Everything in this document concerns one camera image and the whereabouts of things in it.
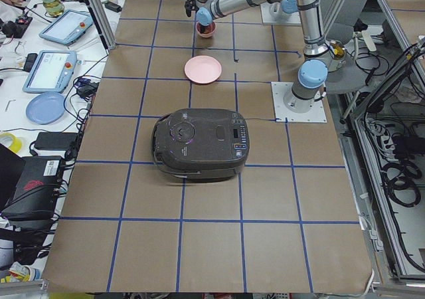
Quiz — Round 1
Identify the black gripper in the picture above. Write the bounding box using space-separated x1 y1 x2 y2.
199 24 209 33

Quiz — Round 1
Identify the pink bowl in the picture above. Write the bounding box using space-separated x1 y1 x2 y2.
195 22 216 39

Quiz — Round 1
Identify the red apple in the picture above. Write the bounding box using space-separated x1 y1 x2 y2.
199 25 213 35

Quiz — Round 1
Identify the pink plate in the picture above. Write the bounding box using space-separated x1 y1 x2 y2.
184 55 222 84

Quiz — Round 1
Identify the dark grey rice cooker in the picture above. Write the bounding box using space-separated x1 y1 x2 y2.
151 108 250 181

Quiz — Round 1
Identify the aluminium frame post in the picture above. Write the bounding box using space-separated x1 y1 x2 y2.
84 0 116 50

